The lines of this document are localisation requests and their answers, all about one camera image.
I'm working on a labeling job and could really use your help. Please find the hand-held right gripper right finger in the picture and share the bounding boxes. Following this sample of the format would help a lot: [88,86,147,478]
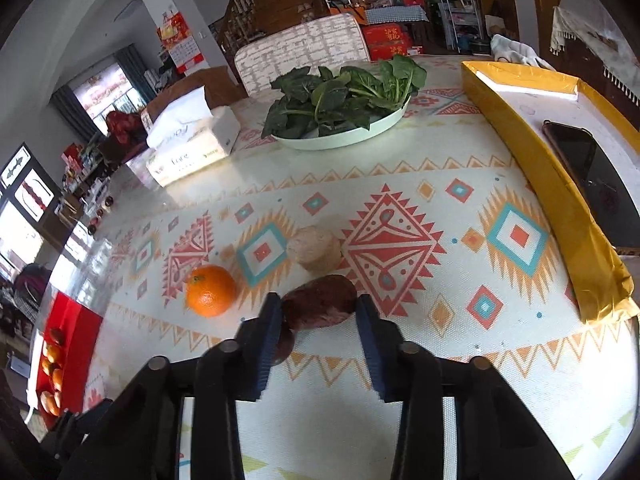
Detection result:
[354,294,576,480]

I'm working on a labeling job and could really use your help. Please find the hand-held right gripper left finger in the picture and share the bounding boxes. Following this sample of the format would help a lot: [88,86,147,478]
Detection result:
[60,292,284,480]

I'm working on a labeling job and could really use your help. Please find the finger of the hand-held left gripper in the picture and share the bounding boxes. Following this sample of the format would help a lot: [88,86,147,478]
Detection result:
[50,397,117,461]

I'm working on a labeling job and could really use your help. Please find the red date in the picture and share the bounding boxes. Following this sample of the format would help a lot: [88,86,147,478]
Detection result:
[281,274,359,331]

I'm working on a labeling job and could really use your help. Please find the beige puffed rice cake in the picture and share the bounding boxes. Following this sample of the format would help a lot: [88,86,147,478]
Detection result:
[286,226,343,273]

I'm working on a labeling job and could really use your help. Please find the white toy car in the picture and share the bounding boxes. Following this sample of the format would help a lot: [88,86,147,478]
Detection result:
[85,197,116,235]

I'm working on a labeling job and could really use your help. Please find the white tissue pack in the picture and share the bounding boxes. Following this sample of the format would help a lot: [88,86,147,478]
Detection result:
[145,85,241,186]

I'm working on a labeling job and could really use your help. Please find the pale green plate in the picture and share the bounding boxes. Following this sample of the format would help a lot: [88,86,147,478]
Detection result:
[270,92,412,151]

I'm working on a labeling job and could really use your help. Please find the gold box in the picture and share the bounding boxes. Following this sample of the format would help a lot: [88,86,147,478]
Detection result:
[461,60,640,325]

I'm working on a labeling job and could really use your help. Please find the green spinach leaves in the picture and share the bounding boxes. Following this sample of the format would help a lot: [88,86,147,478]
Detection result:
[261,55,428,138]

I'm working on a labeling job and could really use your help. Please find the dark red bundle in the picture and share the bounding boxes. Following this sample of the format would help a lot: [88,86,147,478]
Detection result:
[105,110,146,150]

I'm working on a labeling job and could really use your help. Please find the brown cardboard box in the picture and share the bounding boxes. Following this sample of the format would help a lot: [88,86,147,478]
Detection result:
[145,66,240,111]

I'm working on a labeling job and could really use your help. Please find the black phone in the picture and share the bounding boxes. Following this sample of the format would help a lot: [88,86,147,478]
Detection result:
[542,120,640,261]

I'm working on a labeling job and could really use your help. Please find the patterned chair back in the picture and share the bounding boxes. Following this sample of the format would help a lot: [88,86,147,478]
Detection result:
[234,13,372,97]

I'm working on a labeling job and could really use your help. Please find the window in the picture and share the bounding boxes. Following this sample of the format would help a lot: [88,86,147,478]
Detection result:
[70,65,138,133]

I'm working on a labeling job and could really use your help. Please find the teal curtain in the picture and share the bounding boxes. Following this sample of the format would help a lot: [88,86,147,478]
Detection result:
[117,45,158,103]

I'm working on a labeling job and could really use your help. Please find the red gift box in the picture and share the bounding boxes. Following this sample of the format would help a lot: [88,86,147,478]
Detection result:
[362,22,413,61]

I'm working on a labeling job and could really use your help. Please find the white cloth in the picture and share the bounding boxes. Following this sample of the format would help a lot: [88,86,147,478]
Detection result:
[490,34,553,68]

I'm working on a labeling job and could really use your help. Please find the wooden staircase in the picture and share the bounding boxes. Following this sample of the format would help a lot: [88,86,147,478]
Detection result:
[220,0,321,61]

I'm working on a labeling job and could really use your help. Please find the blue checkered cloth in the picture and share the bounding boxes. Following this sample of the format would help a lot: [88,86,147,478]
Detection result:
[360,5,431,24]

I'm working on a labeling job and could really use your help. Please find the white shelf rack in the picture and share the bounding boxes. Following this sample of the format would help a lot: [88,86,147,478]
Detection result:
[440,0,486,53]

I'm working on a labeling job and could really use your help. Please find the white lace cover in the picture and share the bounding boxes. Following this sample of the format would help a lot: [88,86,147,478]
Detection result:
[550,0,638,86]

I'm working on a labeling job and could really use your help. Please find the red wall calendar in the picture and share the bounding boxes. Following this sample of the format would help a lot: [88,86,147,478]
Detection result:
[159,10,198,73]

